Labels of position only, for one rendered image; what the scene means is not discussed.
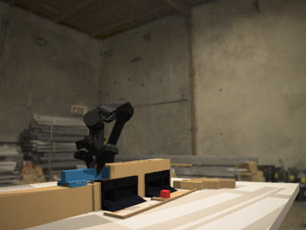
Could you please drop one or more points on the small red block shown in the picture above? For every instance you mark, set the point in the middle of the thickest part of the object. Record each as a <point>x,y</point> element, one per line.
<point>165,194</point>

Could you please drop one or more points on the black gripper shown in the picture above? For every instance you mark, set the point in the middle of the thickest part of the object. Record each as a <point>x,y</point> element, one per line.
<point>101,152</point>

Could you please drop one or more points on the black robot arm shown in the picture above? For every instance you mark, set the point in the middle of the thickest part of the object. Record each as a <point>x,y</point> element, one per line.
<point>121,110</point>

